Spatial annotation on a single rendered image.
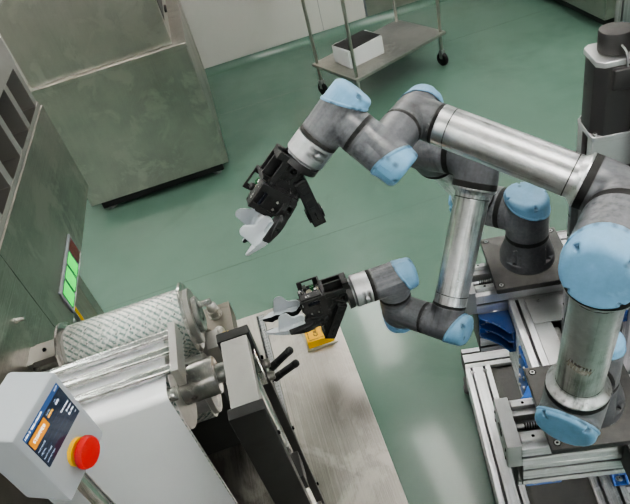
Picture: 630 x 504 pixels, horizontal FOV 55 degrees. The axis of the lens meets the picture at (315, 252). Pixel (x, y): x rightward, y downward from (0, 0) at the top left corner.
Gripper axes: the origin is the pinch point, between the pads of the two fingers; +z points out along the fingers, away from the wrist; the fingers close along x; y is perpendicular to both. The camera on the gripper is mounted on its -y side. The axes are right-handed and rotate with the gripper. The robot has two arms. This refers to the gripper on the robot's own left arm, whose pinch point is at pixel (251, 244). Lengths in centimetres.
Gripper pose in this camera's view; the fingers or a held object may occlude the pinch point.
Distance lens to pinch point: 116.1
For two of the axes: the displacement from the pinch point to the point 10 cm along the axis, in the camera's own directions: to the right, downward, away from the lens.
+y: -7.8, -3.6, -5.1
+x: 2.3, 5.9, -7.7
